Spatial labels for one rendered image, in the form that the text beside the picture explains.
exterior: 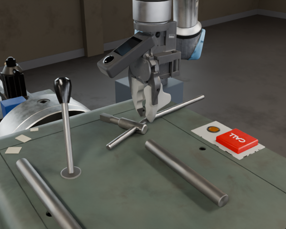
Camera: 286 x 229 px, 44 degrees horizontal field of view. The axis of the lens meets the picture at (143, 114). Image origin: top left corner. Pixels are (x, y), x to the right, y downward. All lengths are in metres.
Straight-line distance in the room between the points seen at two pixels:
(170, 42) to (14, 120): 0.45
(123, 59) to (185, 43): 0.64
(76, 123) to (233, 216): 0.41
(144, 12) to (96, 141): 0.27
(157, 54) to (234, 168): 0.27
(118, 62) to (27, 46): 4.38
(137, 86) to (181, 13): 0.54
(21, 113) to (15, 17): 3.99
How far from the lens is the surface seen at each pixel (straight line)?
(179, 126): 0.78
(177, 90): 1.42
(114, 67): 0.67
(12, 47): 4.95
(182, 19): 1.26
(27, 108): 0.96
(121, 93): 1.43
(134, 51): 0.69
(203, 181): 0.58
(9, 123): 0.96
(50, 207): 0.55
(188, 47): 1.31
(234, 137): 0.73
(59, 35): 5.22
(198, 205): 0.57
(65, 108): 0.64
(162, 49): 0.73
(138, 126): 0.73
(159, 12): 0.68
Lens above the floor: 1.63
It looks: 27 degrees down
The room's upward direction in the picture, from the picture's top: straight up
